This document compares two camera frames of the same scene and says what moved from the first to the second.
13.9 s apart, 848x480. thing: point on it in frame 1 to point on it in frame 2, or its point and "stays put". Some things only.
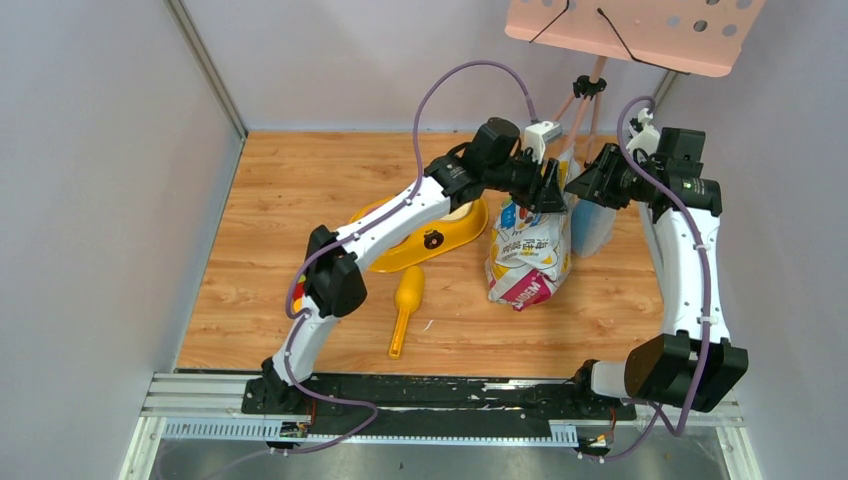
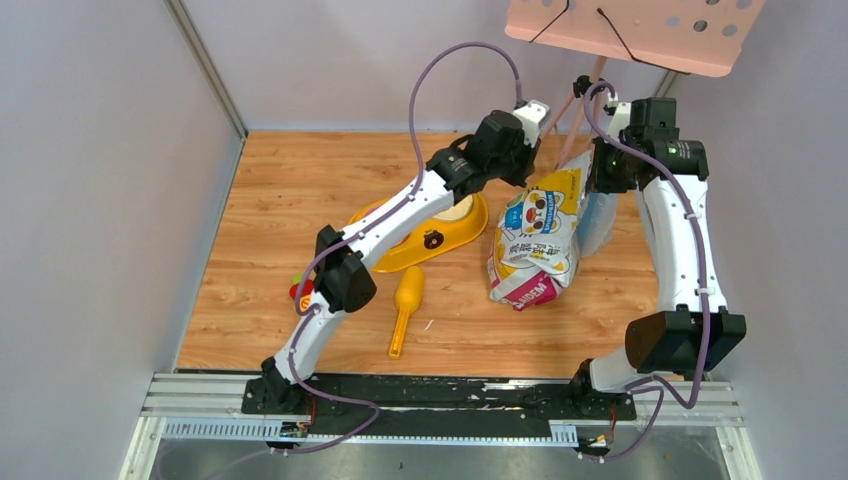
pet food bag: [530, 251] stays put
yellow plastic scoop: [408, 292] stays put
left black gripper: [542, 182] to [523, 159]
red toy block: [298, 290] stays put
